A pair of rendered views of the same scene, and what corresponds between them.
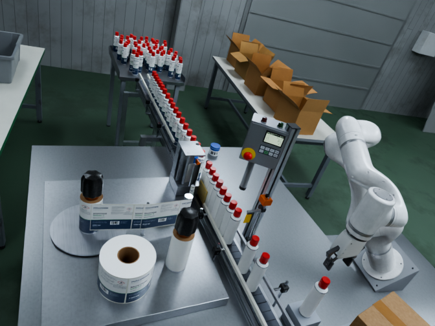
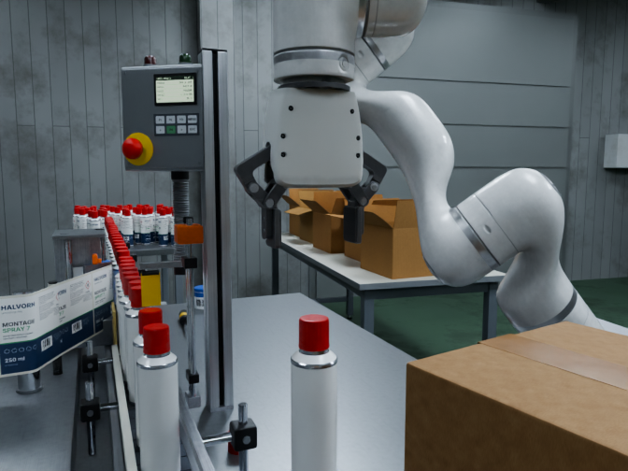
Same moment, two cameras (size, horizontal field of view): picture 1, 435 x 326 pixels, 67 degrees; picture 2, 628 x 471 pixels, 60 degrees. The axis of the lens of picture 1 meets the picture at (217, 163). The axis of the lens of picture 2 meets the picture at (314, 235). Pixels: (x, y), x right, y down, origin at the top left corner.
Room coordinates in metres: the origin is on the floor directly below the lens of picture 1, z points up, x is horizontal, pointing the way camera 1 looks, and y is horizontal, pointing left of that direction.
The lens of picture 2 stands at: (0.31, -0.59, 1.28)
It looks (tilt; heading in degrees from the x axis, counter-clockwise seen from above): 7 degrees down; 9
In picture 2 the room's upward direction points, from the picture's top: straight up
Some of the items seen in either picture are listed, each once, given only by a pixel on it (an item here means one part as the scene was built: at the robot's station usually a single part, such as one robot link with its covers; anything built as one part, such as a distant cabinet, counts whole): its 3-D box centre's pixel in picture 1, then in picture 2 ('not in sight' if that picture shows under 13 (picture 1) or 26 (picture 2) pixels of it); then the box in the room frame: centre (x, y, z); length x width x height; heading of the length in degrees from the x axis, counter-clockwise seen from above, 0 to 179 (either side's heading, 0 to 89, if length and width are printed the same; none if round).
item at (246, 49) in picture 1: (250, 62); (319, 216); (4.23, -0.03, 0.97); 0.46 x 0.44 x 0.37; 30
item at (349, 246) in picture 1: (351, 242); (314, 133); (0.87, -0.50, 1.32); 0.10 x 0.07 x 0.11; 121
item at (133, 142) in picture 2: (248, 155); (134, 149); (1.23, -0.12, 1.32); 0.04 x 0.03 x 0.04; 86
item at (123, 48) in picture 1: (145, 52); (124, 222); (3.33, 1.03, 0.98); 0.57 x 0.46 x 0.21; 121
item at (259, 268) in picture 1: (257, 271); (158, 402); (0.94, -0.28, 0.98); 0.05 x 0.05 x 0.20
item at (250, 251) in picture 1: (248, 254); (152, 378); (1.02, -0.24, 0.98); 0.05 x 0.05 x 0.20
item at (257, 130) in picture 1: (265, 141); (175, 121); (1.30, -0.17, 1.38); 0.17 x 0.10 x 0.19; 86
